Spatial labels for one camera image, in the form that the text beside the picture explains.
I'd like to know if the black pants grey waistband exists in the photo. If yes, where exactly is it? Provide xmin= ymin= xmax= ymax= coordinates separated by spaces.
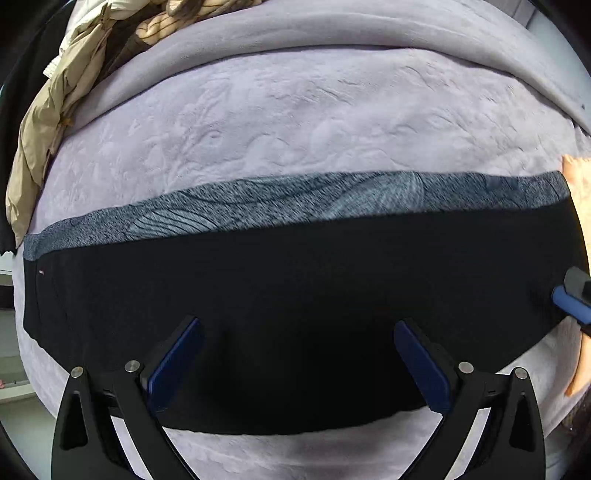
xmin=23 ymin=172 xmax=587 ymax=435

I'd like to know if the peach cloth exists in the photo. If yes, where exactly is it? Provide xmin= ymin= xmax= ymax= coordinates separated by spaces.
xmin=560 ymin=154 xmax=591 ymax=399

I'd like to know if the lavender embossed bed blanket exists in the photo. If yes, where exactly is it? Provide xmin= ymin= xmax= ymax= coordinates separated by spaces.
xmin=12 ymin=0 xmax=591 ymax=480

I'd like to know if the beige jacket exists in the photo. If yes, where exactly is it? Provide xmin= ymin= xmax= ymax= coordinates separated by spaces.
xmin=5 ymin=4 xmax=115 ymax=246

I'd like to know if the black garment on bed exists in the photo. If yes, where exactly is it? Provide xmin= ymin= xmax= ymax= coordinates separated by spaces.
xmin=1 ymin=1 xmax=74 ymax=195

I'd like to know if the striped cream garment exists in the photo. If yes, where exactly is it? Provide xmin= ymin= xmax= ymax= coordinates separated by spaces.
xmin=135 ymin=0 xmax=263 ymax=46

